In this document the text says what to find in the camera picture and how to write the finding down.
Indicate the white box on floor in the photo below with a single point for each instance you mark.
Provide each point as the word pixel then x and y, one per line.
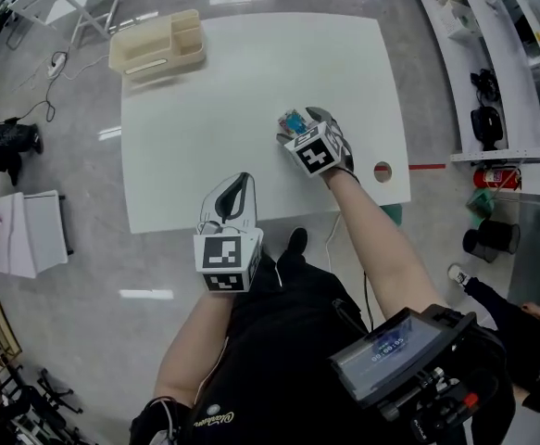
pixel 42 230

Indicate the person's left forearm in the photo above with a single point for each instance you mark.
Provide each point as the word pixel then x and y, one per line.
pixel 191 341

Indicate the white shelving rack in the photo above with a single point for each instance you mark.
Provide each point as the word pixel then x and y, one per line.
pixel 519 86

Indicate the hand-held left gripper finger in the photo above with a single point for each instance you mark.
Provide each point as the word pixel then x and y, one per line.
pixel 209 204
pixel 250 211

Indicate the red fire extinguisher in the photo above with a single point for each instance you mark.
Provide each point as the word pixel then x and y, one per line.
pixel 496 177

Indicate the person's black clothing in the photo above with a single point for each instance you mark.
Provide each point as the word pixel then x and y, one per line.
pixel 288 341

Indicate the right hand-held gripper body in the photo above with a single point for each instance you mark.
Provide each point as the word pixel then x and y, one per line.
pixel 316 156

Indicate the black bag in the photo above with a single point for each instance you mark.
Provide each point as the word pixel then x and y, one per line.
pixel 486 125

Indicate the person's right shoe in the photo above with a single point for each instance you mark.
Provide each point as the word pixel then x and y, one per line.
pixel 297 244

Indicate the black chest monitor rig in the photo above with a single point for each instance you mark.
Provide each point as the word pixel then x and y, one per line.
pixel 376 355

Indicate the small blue item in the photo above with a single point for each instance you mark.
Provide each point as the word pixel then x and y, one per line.
pixel 292 121

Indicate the white rectangular table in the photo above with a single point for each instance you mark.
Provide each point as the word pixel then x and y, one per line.
pixel 232 109

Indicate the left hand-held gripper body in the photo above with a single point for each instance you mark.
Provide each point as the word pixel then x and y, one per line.
pixel 222 258

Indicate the green trash bin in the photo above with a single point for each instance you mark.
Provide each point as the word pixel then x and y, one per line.
pixel 392 213

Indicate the person's right forearm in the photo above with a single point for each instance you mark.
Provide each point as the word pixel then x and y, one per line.
pixel 376 248

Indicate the black chair base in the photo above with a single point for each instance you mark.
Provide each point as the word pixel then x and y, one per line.
pixel 42 399

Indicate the red floor tape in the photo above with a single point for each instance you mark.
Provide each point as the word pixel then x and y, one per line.
pixel 427 166

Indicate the green dustpan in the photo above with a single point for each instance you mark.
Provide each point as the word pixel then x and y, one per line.
pixel 480 202

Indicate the beige desk organizer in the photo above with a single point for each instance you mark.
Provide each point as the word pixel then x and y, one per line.
pixel 158 49

